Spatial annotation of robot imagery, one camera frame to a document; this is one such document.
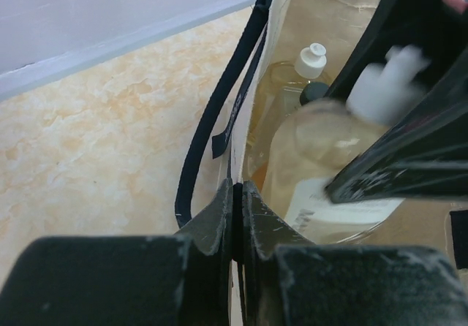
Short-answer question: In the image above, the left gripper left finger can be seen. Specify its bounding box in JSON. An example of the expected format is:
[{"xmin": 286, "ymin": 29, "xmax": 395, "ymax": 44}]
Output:
[{"xmin": 1, "ymin": 179, "xmax": 233, "ymax": 325}]

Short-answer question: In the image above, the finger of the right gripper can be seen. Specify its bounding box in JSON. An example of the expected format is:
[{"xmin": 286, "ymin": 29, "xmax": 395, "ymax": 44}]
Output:
[{"xmin": 325, "ymin": 53, "xmax": 467, "ymax": 203}]

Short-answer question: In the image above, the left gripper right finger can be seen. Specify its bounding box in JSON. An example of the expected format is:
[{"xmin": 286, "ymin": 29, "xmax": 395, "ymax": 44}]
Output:
[{"xmin": 241, "ymin": 182, "xmax": 467, "ymax": 325}]

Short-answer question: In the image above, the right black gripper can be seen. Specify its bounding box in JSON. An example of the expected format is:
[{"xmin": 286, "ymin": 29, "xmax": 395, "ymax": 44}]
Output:
[{"xmin": 325, "ymin": 0, "xmax": 467, "ymax": 98}]

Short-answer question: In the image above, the beige canvas tote bag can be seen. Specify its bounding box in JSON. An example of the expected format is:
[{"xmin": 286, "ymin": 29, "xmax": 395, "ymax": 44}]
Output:
[{"xmin": 175, "ymin": 0, "xmax": 467, "ymax": 310}]

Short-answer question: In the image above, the yellow bottle white cap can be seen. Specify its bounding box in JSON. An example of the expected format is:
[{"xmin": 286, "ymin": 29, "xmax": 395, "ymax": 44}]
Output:
[{"xmin": 261, "ymin": 45, "xmax": 431, "ymax": 244}]

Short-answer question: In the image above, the amber bottle white cap tall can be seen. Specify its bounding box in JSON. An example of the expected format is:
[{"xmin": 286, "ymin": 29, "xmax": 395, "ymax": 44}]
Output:
[{"xmin": 248, "ymin": 42, "xmax": 328, "ymax": 148}]

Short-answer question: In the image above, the clear bottle dark cap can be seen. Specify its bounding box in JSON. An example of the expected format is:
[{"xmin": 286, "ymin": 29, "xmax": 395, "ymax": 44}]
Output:
[{"xmin": 279, "ymin": 82, "xmax": 329, "ymax": 119}]

